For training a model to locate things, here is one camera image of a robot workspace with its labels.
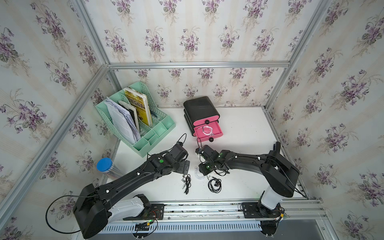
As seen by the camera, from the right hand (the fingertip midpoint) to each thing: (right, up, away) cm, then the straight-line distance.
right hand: (202, 169), depth 87 cm
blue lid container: (-48, +8, -17) cm, 51 cm away
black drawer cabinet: (-1, +36, +11) cm, 38 cm away
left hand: (-11, +5, -8) cm, 14 cm away
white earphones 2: (+4, +23, +9) cm, 25 cm away
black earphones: (+7, -7, -5) cm, 11 cm away
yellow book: (-38, +41, +4) cm, 56 cm away
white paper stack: (-43, +29, -9) cm, 53 cm away
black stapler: (+49, +12, +8) cm, 51 cm away
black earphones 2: (-9, -5, -3) cm, 10 cm away
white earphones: (-4, -3, -1) cm, 5 cm away
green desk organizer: (-27, +27, +14) cm, 41 cm away
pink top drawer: (+3, +29, +6) cm, 30 cm away
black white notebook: (-42, +35, +4) cm, 55 cm away
